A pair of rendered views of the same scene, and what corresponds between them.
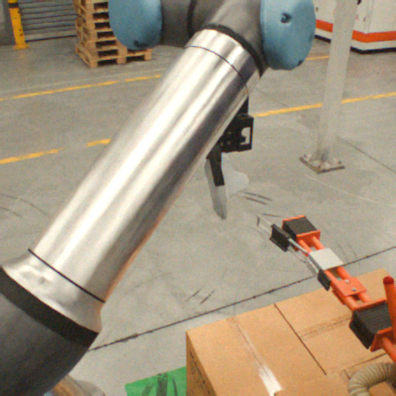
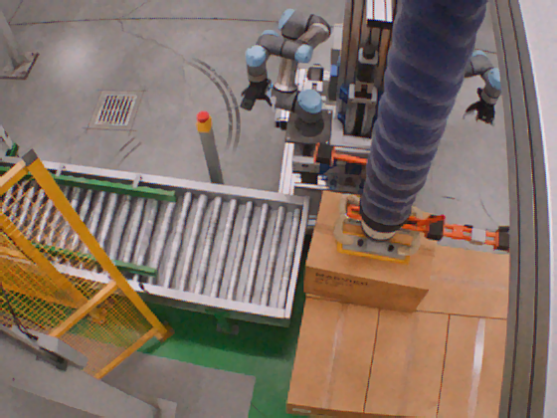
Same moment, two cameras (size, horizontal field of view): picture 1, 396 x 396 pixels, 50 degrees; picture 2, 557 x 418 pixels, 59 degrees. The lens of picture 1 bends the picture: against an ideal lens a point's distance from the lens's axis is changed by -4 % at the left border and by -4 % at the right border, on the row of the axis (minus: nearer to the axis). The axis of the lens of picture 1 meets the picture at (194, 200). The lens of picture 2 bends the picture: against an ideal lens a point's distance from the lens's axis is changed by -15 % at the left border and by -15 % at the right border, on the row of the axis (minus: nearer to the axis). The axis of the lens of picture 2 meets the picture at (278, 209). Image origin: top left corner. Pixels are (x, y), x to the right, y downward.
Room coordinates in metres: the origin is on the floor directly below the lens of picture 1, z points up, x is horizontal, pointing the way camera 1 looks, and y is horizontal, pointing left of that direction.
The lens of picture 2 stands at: (0.59, -1.59, 3.40)
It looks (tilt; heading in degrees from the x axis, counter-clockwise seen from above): 64 degrees down; 123
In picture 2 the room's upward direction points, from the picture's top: 3 degrees counter-clockwise
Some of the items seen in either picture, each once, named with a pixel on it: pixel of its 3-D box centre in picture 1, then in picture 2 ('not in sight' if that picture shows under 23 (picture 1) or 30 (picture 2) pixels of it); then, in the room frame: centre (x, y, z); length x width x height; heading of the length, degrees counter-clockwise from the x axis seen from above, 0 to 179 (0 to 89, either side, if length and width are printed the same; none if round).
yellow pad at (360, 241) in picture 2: not in sight; (375, 246); (0.42, -0.57, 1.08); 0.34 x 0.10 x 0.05; 19
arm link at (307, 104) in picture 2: not in sight; (308, 104); (-0.17, -0.13, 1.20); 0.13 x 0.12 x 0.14; 9
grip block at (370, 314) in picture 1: (377, 323); (435, 227); (0.63, -0.40, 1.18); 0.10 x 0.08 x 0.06; 109
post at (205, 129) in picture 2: not in sight; (214, 167); (-0.66, -0.35, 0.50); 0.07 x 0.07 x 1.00; 21
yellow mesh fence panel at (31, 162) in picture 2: not in sight; (60, 322); (-0.62, -1.64, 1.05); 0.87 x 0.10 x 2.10; 73
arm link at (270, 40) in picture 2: not in sight; (270, 44); (-0.25, -0.32, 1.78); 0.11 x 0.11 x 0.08; 9
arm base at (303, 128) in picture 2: not in sight; (309, 118); (-0.16, -0.13, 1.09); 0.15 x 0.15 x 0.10
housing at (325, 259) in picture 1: (324, 264); (477, 236); (0.83, -0.33, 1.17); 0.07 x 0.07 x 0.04; 19
